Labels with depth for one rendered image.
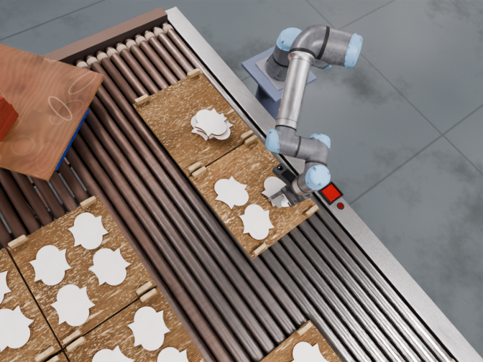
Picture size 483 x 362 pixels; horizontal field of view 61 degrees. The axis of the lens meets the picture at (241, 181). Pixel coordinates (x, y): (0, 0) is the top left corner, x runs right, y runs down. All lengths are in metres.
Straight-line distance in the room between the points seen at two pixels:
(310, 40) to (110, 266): 1.05
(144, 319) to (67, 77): 0.99
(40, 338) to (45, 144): 0.67
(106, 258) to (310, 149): 0.81
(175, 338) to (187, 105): 0.95
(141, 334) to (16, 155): 0.78
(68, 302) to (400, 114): 2.66
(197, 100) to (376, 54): 2.12
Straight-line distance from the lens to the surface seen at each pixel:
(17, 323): 1.59
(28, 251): 1.65
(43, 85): 1.84
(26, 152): 1.69
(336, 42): 1.52
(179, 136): 1.75
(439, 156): 3.34
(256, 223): 1.60
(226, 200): 1.62
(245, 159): 1.72
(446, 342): 1.80
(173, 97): 1.86
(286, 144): 1.38
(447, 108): 3.63
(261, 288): 1.56
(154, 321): 1.50
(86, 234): 1.60
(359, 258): 1.70
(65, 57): 2.03
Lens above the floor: 2.43
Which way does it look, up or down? 64 degrees down
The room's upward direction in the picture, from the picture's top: 17 degrees clockwise
